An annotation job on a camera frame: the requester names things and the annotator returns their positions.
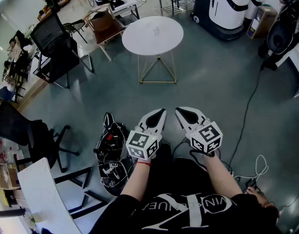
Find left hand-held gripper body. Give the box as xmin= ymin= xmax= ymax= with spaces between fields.
xmin=125 ymin=123 xmax=163 ymax=161

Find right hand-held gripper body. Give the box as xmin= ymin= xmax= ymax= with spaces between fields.
xmin=185 ymin=117 xmax=224 ymax=155

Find person's left forearm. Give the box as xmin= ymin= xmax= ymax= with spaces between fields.
xmin=120 ymin=158 xmax=152 ymax=202

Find person's right forearm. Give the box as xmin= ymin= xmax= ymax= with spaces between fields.
xmin=202 ymin=152 xmax=243 ymax=200

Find black open backpack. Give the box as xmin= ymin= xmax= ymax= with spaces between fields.
xmin=93 ymin=112 xmax=131 ymax=166

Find black white gear bag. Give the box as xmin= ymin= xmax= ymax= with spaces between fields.
xmin=97 ymin=160 xmax=131 ymax=197

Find person's black trousers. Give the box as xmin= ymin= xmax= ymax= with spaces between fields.
xmin=142 ymin=144 xmax=215 ymax=199

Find round white side table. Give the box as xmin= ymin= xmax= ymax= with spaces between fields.
xmin=121 ymin=16 xmax=185 ymax=84

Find person's black printed shirt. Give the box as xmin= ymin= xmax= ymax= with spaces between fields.
xmin=90 ymin=191 xmax=283 ymax=234

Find brown wooden chair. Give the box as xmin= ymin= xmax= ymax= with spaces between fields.
xmin=87 ymin=10 xmax=126 ymax=62

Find large white black robot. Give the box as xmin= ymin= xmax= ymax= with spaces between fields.
xmin=189 ymin=0 xmax=253 ymax=41

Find white rectangular table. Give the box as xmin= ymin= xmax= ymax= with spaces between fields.
xmin=110 ymin=0 xmax=141 ymax=20

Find white curved desk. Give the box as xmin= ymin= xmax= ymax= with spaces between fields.
xmin=17 ymin=157 xmax=82 ymax=234

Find dark folding chair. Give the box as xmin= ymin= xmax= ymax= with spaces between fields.
xmin=62 ymin=19 xmax=89 ymax=44

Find brown cardboard box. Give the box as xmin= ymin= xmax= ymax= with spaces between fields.
xmin=245 ymin=5 xmax=279 ymax=40

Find black mesh cantilever chair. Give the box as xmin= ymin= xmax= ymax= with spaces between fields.
xmin=29 ymin=13 xmax=94 ymax=89

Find black swivel office chair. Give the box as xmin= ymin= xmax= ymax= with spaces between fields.
xmin=0 ymin=102 xmax=80 ymax=173

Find slim white black robot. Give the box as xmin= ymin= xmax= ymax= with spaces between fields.
xmin=244 ymin=0 xmax=267 ymax=22

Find stack of cardboard boxes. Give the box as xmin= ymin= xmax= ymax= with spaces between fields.
xmin=0 ymin=161 xmax=21 ymax=190

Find yellow black equipment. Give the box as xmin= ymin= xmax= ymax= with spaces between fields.
xmin=37 ymin=0 xmax=69 ymax=22

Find black floor cable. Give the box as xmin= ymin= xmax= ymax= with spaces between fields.
xmin=227 ymin=66 xmax=262 ymax=167

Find white floor cable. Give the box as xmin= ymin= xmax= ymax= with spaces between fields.
xmin=233 ymin=154 xmax=269 ymax=183

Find black metal desk frame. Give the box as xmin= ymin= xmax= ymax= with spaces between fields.
xmin=53 ymin=166 xmax=109 ymax=219

